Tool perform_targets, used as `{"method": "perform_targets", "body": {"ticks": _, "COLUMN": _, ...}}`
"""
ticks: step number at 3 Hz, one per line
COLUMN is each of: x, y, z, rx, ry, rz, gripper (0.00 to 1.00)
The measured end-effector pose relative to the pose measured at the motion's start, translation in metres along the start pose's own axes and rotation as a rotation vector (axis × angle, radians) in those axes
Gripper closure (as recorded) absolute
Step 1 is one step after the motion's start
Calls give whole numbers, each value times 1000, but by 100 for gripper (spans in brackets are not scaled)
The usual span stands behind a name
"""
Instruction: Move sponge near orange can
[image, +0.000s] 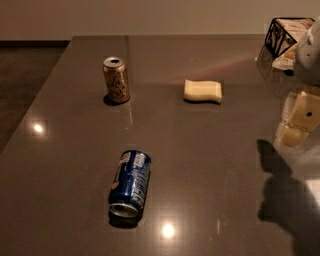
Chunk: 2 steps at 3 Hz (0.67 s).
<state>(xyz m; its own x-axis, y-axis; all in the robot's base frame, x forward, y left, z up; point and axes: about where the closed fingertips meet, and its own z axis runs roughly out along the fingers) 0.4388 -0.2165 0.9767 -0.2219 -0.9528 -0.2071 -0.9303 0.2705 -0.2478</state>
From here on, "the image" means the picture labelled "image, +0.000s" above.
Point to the yellow sponge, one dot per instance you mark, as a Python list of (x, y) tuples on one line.
[(198, 91)]

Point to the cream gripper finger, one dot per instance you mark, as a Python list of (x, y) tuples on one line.
[(302, 110), (290, 136)]

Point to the blue soda can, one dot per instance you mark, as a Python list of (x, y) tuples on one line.
[(128, 191)]

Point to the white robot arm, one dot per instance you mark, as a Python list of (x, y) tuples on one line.
[(307, 60)]

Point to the white packets beside basket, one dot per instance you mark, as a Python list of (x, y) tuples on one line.
[(286, 60)]

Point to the orange soda can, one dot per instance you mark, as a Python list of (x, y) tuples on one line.
[(115, 74)]

